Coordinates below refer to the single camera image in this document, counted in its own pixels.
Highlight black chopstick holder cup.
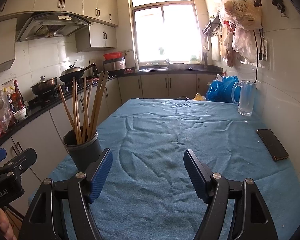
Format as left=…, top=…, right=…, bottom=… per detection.
left=62, top=130, right=102, bottom=172

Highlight wooden chopstick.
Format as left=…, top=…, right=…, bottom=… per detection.
left=90, top=70, right=110, bottom=139
left=88, top=71, right=105, bottom=140
left=82, top=77, right=93, bottom=142

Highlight lower kitchen cabinets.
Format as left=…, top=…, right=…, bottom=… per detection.
left=0, top=79, right=220, bottom=214

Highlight person left hand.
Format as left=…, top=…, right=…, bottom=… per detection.
left=0, top=209, right=17, bottom=240

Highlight chopstick in holder three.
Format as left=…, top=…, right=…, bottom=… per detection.
left=75, top=78, right=82, bottom=145

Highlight white plastic bag on counter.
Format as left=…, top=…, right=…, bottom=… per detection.
left=0, top=90, right=11, bottom=132

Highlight white ceramic bowl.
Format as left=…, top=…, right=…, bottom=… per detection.
left=13, top=106, right=26, bottom=121

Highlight dark sauce bottle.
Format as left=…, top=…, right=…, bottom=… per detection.
left=14, top=80, right=25, bottom=110

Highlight chopstick in holder four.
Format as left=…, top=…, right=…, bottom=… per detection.
left=83, top=77, right=89, bottom=142

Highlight yellow plastic bag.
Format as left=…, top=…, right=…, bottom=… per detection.
left=192, top=93, right=206, bottom=101

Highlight gas stove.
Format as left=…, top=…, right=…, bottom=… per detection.
left=28, top=78, right=98, bottom=109

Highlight black smartphone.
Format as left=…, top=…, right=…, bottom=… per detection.
left=256, top=129, right=289, bottom=161

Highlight steel pot with lid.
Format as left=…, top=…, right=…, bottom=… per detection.
left=31, top=75, right=57, bottom=96

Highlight blue plastic bag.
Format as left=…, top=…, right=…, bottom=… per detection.
left=205, top=76, right=239, bottom=103

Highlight clear glass mug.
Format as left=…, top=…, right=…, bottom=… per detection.
left=231, top=80, right=256, bottom=116

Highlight chopstick in holder two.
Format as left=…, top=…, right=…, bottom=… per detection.
left=72, top=77, right=79, bottom=144

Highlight black wok with lid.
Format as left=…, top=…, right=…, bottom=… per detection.
left=59, top=60, right=96, bottom=83

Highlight red plastic basin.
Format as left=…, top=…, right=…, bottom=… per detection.
left=103, top=51, right=122, bottom=60

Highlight range hood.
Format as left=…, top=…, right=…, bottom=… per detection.
left=16, top=12, right=92, bottom=42

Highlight window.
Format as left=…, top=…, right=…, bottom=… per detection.
left=130, top=0, right=202, bottom=64

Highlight hanging plastic bags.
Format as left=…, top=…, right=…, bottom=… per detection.
left=219, top=0, right=262, bottom=67

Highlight black power cable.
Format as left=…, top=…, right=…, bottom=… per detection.
left=252, top=28, right=265, bottom=84

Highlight wall mounted rack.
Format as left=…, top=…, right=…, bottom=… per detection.
left=202, top=16, right=221, bottom=36

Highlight upper wall cabinets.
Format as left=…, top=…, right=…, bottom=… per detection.
left=0, top=0, right=119, bottom=72

